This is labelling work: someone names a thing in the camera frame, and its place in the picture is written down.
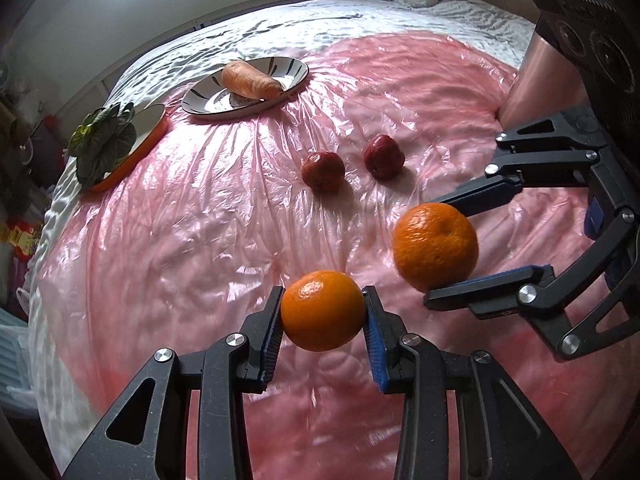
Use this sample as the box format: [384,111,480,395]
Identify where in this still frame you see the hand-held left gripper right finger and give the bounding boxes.
[361,285,582,480]

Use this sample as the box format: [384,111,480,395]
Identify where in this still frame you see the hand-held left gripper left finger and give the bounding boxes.
[62,285,287,480]

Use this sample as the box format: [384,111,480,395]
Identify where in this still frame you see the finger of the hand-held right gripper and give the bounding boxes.
[436,106,610,219]
[424,207,640,362]

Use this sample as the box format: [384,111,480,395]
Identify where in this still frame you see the orange mandarin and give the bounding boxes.
[392,202,480,293]
[280,270,367,353]

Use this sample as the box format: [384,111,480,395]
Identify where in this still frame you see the pink plastic sheet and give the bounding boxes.
[37,32,640,480]

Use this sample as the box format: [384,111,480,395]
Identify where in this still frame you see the red apple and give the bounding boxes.
[363,133,405,181]
[301,151,346,193]

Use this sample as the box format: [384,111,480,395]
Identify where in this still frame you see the pink cylindrical tumbler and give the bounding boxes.
[497,32,590,133]

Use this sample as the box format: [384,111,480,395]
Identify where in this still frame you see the black rectangular device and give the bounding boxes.
[529,0,640,163]

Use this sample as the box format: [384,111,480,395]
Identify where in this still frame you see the orange rimmed plate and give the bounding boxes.
[90,104,168,193]

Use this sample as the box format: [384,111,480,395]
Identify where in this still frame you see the black striped white plate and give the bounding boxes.
[181,56,310,120]

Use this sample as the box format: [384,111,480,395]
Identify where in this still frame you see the white plastic bag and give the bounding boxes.
[14,286,33,322]

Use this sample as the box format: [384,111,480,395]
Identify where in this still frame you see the carrot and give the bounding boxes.
[221,60,284,100]

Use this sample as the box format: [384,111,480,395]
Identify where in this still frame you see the green leafy vegetable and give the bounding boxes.
[68,102,137,191]

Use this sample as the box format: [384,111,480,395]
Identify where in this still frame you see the light blue plastic item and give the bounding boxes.
[0,307,33,391]

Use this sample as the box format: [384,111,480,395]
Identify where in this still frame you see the yellow red snack packets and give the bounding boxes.
[0,217,43,262]

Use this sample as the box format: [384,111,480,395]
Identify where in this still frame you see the white bed blanket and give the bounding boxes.
[22,0,640,480]

